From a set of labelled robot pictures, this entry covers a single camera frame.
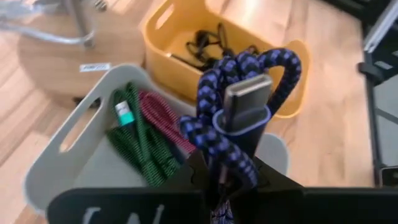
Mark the grey plastic bin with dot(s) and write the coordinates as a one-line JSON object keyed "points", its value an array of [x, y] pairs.
{"points": [[93, 168]]}

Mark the black aluminium table frame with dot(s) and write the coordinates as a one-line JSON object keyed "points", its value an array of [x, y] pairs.
{"points": [[371, 124]]}

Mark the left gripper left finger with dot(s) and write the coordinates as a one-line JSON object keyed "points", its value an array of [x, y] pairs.
{"points": [[194, 177]]}

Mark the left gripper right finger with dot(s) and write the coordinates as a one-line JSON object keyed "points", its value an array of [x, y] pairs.
{"points": [[270, 180]]}

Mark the table lamp with white shade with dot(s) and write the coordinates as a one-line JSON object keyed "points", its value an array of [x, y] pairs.
{"points": [[62, 71]]}

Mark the yellow plastic bin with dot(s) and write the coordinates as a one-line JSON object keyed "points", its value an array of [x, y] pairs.
{"points": [[174, 71]]}

